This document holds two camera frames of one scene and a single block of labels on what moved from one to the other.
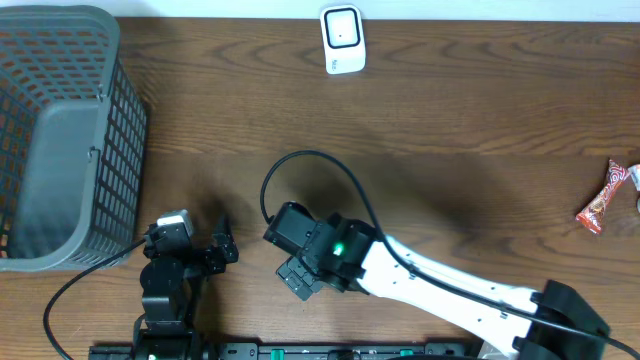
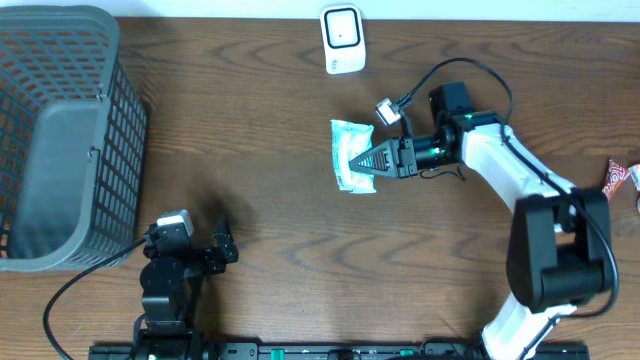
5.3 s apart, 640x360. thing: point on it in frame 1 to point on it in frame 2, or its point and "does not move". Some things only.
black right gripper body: x=294 y=274 to x=408 y=158
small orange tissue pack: x=634 y=172 does not move
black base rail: x=283 y=351 does not move
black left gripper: x=215 y=264 does not move
